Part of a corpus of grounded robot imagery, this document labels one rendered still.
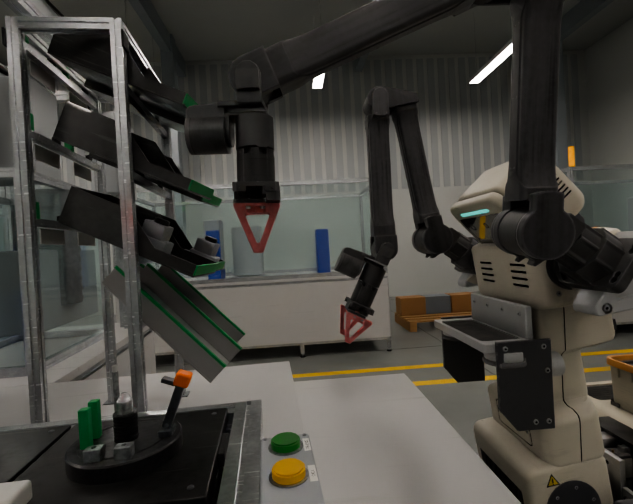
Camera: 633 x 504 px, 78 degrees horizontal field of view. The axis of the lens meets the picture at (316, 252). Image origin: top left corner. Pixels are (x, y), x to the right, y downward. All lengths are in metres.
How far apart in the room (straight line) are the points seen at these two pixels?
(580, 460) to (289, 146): 8.77
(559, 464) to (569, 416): 0.09
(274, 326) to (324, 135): 5.81
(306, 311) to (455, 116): 6.98
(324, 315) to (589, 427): 3.76
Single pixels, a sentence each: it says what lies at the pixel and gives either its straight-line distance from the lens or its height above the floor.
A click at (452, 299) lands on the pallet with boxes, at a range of 6.28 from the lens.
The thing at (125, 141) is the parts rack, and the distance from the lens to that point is 0.80.
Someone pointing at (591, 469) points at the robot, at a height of 0.79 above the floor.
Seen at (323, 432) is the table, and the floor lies 0.86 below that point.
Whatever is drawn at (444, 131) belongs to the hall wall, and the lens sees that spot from 10.04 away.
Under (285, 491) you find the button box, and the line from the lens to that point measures 0.51.
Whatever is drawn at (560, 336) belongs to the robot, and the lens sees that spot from 0.90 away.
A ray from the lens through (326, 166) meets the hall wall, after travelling 9.21.
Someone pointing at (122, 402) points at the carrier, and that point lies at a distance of 0.60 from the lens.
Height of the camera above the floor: 1.23
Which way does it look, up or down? 1 degrees down
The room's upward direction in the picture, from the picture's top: 3 degrees counter-clockwise
